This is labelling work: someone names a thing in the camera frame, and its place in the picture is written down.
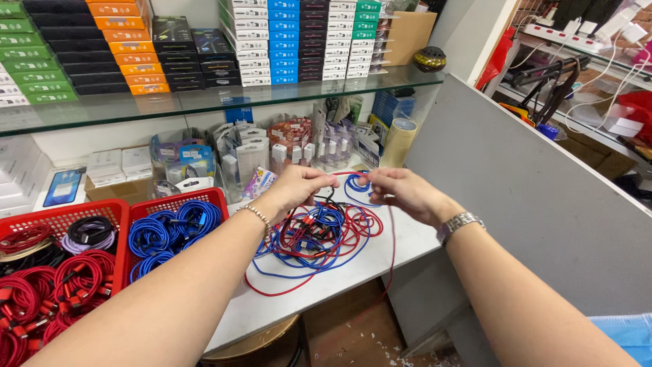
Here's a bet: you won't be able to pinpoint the long red braided cable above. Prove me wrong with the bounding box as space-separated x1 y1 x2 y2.
326 171 398 312

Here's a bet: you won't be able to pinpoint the carton of white boxes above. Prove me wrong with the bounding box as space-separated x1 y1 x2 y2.
84 146 155 206

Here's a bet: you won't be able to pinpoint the grey partition board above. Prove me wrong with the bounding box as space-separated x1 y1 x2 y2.
382 74 652 367

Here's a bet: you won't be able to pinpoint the stack of clear packets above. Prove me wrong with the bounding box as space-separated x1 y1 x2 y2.
371 0 401 75

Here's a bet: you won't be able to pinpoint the small red plastic basket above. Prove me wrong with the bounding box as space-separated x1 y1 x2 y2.
124 187 230 286

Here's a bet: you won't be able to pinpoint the white box with phone picture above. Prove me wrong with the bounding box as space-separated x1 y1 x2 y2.
33 165 88 213

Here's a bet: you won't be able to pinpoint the round wooden stool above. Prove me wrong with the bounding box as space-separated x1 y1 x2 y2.
200 314 307 367

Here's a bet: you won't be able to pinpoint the clear bin of red packets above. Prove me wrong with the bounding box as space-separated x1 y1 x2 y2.
267 117 317 175

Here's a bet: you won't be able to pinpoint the cream coiled cable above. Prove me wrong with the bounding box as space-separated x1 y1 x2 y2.
0 240 57 264

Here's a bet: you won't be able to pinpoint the pile of large white boxes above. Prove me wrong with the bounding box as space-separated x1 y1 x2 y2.
0 135 53 218

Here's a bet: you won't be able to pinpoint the person's left hand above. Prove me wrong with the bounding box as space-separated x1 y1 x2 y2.
262 164 341 227

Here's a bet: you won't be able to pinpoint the blue shelf label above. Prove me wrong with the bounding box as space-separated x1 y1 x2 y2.
225 106 254 125

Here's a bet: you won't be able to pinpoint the beaded gold bracelet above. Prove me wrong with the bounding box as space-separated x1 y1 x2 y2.
236 204 273 238

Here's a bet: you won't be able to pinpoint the bundle of red cables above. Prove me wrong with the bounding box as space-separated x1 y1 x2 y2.
0 224 118 367

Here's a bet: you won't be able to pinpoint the large red plastic basket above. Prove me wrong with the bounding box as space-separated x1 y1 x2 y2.
0 199 130 367

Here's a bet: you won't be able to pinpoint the stack of green boxes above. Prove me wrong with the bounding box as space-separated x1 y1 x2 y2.
0 0 79 108

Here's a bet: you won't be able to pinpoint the clear bin of blue packets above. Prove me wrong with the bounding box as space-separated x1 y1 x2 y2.
149 129 216 200

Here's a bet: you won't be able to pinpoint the bundle of blue cables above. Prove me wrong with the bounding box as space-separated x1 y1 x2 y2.
127 200 224 284

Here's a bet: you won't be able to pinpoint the stack of green-white boxes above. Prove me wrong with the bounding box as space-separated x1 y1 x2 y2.
346 0 382 80

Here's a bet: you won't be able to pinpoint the stack of dark purple boxes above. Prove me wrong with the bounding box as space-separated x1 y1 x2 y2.
298 0 331 83

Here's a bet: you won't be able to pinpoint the heap of tangled cables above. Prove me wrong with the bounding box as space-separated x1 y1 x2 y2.
243 188 385 298

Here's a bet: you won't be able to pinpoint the person's right hand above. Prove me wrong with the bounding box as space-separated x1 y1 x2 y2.
356 167 468 231

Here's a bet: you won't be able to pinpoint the glass shelf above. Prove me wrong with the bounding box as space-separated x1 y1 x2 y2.
0 65 448 137

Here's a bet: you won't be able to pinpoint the stack of beige tape rolls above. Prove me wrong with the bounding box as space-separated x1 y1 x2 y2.
379 118 419 169

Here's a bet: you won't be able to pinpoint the silver metal wristwatch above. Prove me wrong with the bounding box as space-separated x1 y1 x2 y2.
435 211 487 247

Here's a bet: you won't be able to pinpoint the colourful small packet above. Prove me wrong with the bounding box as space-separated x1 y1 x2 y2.
241 165 280 201

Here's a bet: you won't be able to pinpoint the black boxes with green print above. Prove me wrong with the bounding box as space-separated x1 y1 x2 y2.
152 15 206 93

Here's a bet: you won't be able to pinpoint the stack of orange boxes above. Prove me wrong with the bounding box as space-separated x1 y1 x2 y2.
86 0 171 97

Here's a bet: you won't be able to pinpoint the stack of blue boxes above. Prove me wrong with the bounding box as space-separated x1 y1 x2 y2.
267 0 301 85

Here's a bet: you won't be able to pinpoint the round brown-gold ornament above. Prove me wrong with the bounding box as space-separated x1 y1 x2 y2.
413 46 447 73

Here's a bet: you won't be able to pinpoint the brown cardboard box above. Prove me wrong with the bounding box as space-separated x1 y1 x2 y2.
383 10 439 67

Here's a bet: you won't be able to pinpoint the clear bin of white chargers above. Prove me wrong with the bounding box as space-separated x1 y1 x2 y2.
213 121 271 200

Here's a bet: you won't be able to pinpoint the black coiled cable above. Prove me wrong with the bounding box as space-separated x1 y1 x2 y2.
66 215 116 245

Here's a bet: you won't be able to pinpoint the coiled blue cable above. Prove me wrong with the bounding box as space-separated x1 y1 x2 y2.
344 173 381 208

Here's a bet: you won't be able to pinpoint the purple coiled cable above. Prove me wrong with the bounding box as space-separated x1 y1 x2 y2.
61 224 118 256

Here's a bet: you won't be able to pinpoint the cluttered background rack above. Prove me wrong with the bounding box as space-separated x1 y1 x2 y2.
476 0 652 207

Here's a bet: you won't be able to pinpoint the stack of plain black boxes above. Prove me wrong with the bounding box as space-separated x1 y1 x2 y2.
23 0 131 97

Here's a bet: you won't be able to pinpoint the black boxes with blue print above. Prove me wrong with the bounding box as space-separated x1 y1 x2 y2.
191 28 242 89

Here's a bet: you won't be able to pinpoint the stack of slim white boxes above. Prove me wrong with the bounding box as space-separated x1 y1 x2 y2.
322 0 358 81

